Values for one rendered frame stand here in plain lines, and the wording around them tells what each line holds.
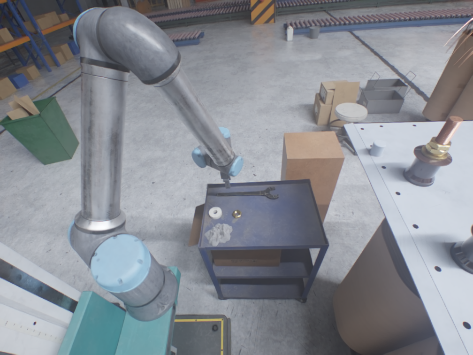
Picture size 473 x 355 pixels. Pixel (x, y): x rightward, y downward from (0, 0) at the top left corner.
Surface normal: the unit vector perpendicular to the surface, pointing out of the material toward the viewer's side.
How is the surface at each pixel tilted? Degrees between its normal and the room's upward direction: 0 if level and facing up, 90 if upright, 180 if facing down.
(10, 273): 90
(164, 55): 76
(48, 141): 94
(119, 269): 5
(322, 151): 0
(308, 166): 90
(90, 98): 64
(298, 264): 0
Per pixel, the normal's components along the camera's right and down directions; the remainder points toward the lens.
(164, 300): 0.74, 0.07
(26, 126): 0.19, 0.72
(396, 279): -0.98, 0.18
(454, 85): -0.82, 0.47
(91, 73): -0.08, 0.33
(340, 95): -0.13, 0.60
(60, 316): 0.99, -0.08
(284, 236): -0.11, -0.70
